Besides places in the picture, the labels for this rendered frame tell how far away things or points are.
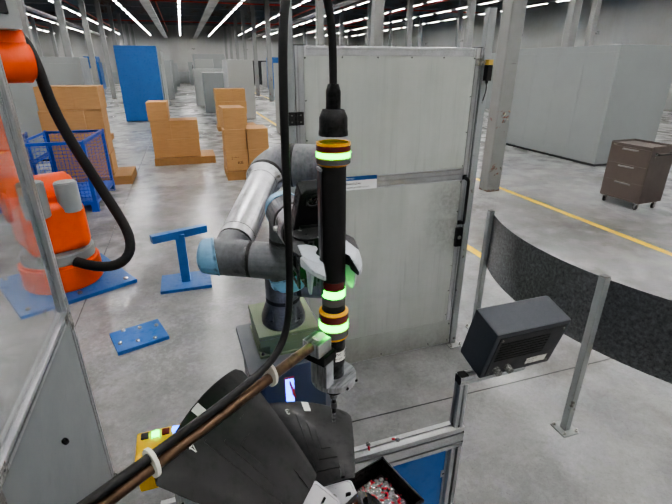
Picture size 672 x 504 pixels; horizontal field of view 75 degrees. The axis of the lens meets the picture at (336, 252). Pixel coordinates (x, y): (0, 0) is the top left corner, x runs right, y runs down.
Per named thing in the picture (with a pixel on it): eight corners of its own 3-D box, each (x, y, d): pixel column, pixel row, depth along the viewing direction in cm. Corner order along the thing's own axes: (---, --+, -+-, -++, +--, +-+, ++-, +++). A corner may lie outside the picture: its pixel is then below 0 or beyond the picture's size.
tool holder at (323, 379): (330, 408, 63) (330, 352, 59) (293, 389, 67) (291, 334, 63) (364, 375, 70) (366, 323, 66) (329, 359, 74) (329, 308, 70)
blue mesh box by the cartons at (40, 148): (29, 216, 601) (8, 143, 563) (57, 192, 713) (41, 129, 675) (99, 211, 621) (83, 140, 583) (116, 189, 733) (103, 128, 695)
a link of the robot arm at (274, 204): (300, 226, 93) (300, 186, 90) (315, 244, 83) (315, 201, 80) (263, 229, 91) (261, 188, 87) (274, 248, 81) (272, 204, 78)
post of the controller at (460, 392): (454, 428, 138) (461, 378, 130) (449, 422, 141) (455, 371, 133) (462, 426, 139) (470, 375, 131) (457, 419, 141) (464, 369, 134)
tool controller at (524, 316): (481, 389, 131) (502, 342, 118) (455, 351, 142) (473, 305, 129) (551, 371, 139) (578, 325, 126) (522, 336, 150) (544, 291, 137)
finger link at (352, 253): (376, 298, 61) (343, 273, 69) (377, 260, 59) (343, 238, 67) (357, 304, 60) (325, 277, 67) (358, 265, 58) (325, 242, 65)
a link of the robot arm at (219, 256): (253, 134, 121) (188, 245, 84) (293, 135, 120) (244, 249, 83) (258, 171, 129) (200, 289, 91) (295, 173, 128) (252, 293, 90)
